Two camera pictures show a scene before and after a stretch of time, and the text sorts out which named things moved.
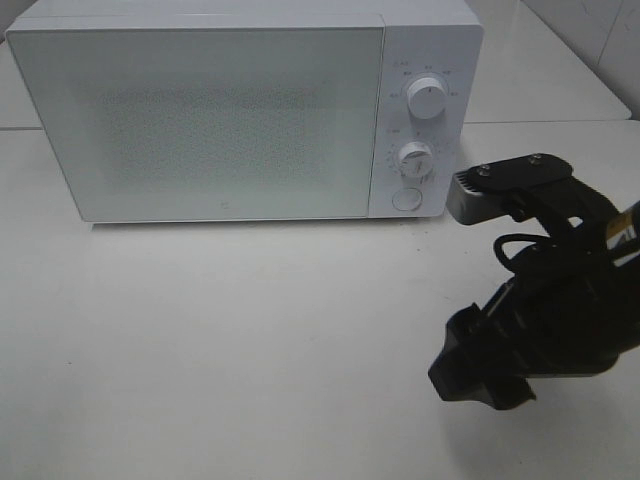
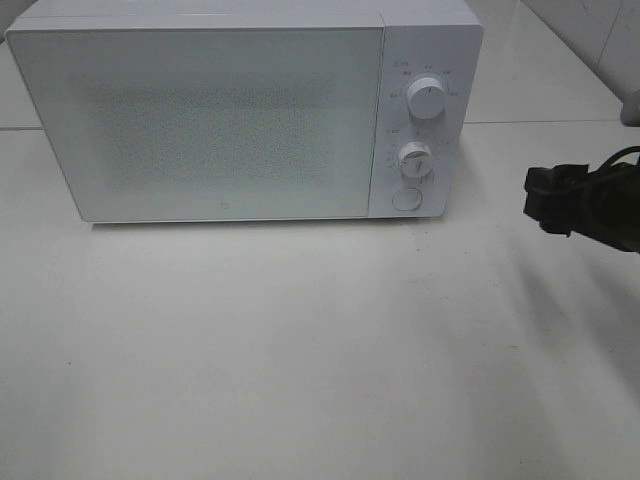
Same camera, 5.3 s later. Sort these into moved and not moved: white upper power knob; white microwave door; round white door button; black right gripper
Moved: black right gripper
Not moved: white upper power knob; white microwave door; round white door button
